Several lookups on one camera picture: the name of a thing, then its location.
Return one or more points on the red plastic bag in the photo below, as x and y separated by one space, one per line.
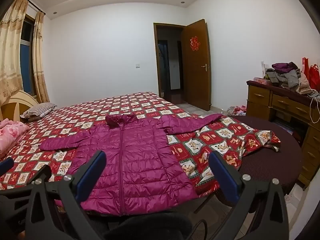
315 77

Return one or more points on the striped pillow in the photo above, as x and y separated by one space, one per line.
37 110

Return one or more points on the tall red paper bag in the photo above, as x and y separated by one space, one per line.
305 67

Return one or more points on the window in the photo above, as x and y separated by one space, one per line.
26 60

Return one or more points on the pink floral quilt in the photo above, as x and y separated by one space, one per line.
11 135

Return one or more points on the round table dark cloth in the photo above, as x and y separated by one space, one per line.
270 162

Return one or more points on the brown door frame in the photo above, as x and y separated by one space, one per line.
155 60

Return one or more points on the brown wooden door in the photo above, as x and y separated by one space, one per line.
197 85

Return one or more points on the wooden desk with drawers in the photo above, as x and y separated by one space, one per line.
260 97

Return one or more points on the heap of floor clothes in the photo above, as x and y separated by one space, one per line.
236 110

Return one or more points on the wide beige patterned curtain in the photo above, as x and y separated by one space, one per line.
11 55

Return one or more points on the pink box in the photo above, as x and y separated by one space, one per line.
261 79

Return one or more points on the purple down jacket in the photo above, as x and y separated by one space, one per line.
140 160

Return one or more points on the pile of clothes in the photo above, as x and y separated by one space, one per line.
290 77

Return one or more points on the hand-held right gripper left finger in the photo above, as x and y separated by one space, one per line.
91 177

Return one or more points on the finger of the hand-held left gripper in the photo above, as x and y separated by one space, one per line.
41 172
6 164

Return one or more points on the beige bed headboard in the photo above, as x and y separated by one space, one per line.
17 102

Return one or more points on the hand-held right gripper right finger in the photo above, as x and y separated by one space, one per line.
223 180

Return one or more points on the red paper door decoration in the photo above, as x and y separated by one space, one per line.
195 44

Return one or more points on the red printed bed sheet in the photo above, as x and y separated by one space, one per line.
80 116

